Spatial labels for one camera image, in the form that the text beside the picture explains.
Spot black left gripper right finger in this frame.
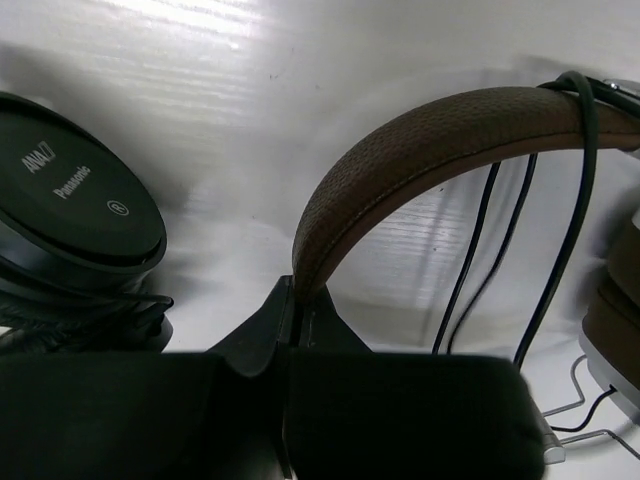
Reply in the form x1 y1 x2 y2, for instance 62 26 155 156
287 290 545 479

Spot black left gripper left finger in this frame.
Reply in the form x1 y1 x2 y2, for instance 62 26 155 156
1 277 291 479

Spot brown silver headphones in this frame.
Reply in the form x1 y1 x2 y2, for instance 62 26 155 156
293 78 640 466

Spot black Panasonic headphones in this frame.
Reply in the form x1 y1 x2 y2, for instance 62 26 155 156
1 93 173 355

